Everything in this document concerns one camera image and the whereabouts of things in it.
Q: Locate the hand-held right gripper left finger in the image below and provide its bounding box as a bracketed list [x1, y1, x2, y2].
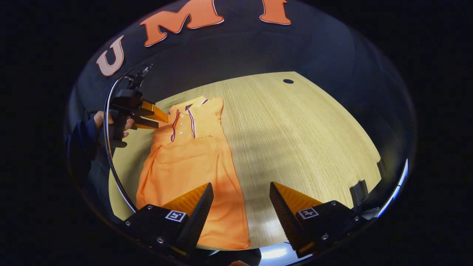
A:
[124, 182, 215, 255]

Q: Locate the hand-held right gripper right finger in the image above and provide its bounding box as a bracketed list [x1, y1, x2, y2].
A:
[269, 181, 370, 259]

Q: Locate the orange T-shirt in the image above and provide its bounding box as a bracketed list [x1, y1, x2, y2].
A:
[136, 95, 252, 251]

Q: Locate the thin gripper cable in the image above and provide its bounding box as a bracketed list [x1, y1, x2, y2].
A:
[103, 65, 152, 214]

